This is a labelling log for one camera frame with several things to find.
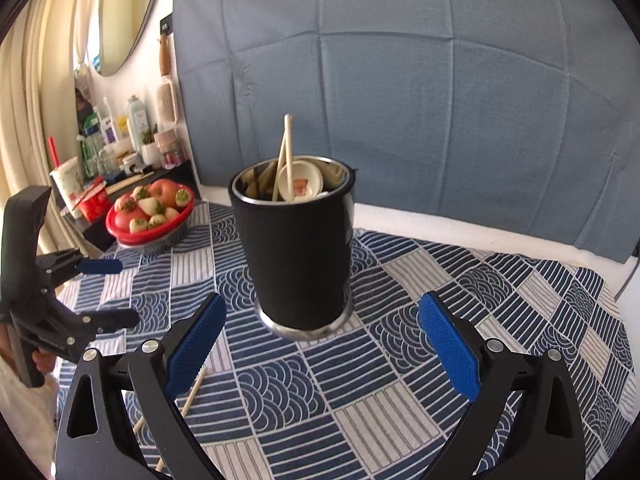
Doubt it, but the red bowl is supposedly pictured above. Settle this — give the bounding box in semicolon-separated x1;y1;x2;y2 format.
105;180;197;247

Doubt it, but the paper drink cup red straw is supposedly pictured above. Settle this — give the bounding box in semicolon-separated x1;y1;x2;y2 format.
46;136;85;218

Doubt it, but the hanging wooden brush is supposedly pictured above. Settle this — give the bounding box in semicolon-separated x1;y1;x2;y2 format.
156;35;176;123

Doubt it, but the pink lid glass jar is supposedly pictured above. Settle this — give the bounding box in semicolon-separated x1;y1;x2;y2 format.
155;130;182;170

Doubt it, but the cream curtain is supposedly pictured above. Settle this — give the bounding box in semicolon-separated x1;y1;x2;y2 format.
0;0;101;281

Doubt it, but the black side table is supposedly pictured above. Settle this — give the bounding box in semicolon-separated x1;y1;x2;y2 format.
80;160;201;253

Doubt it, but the white pot with succulent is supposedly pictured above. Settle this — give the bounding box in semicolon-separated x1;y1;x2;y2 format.
140;127;161;168

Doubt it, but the black utensil holder cup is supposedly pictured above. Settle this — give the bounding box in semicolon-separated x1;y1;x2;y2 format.
228;156;357;345

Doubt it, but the white bottle purple label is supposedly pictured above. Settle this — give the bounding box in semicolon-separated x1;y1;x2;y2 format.
101;97;117;143

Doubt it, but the blue patterned cloth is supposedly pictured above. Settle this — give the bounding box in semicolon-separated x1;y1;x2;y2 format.
50;200;631;480

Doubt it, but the green plastic bottle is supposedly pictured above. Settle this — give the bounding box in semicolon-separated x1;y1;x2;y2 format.
80;112;103;161

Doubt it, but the pile of white strawberries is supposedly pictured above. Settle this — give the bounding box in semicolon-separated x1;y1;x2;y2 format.
114;184;193;233

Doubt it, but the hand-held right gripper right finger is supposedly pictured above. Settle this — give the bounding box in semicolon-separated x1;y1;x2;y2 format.
417;291;586;480

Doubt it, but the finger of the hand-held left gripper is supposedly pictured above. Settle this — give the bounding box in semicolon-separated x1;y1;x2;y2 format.
37;249;123;286
30;305;141;363

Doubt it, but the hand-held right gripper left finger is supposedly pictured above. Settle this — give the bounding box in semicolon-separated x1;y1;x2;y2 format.
54;291;227;480

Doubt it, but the pale blue spray bottle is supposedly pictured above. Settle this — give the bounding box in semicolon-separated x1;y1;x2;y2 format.
126;95;148;153

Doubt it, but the cartoon print ceramic spoon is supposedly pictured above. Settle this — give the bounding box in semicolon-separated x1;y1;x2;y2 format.
276;159;324;204

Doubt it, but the round wall mirror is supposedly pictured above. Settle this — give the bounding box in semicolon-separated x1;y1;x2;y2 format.
87;0;166;78

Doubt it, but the blue padded headboard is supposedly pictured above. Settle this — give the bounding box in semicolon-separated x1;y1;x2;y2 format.
172;0;640;263

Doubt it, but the red apple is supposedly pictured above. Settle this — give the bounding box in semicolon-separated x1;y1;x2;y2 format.
148;180;177;206

